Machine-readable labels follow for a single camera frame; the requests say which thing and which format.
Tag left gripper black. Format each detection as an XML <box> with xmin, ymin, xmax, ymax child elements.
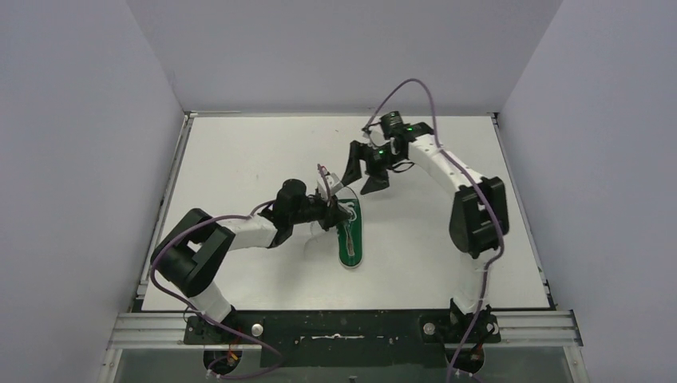
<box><xmin>289</xmin><ymin>191</ymin><xmax>350</xmax><ymax>231</ymax></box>

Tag green canvas sneaker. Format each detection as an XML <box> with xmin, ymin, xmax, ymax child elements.
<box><xmin>337</xmin><ymin>187</ymin><xmax>363</xmax><ymax>269</ymax></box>

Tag white shoelace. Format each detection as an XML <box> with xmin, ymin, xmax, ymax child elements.
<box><xmin>303</xmin><ymin>223</ymin><xmax>339</xmax><ymax>260</ymax></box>

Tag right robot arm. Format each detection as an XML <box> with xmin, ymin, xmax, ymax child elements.
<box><xmin>341</xmin><ymin>112</ymin><xmax>509</xmax><ymax>341</ymax></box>

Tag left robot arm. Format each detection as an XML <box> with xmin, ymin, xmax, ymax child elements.
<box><xmin>149</xmin><ymin>179</ymin><xmax>355</xmax><ymax>342</ymax></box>

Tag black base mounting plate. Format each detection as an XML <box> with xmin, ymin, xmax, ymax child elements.
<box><xmin>183</xmin><ymin>309</ymin><xmax>501</xmax><ymax>368</ymax></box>

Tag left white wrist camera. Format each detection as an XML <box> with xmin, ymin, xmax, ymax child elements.
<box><xmin>317</xmin><ymin>168</ymin><xmax>344</xmax><ymax>200</ymax></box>

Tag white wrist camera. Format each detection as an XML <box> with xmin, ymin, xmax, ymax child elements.
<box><xmin>317</xmin><ymin>168</ymin><xmax>344</xmax><ymax>200</ymax></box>
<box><xmin>362</xmin><ymin>124</ymin><xmax>388</xmax><ymax>148</ymax></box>

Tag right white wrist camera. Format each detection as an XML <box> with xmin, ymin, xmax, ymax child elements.
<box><xmin>362</xmin><ymin>124</ymin><xmax>388</xmax><ymax>148</ymax></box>

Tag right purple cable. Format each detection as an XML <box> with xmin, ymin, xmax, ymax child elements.
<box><xmin>365</xmin><ymin>78</ymin><xmax>506</xmax><ymax>383</ymax></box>

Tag aluminium front rail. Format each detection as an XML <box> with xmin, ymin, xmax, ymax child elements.
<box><xmin>105</xmin><ymin>310</ymin><xmax>583</xmax><ymax>351</ymax></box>

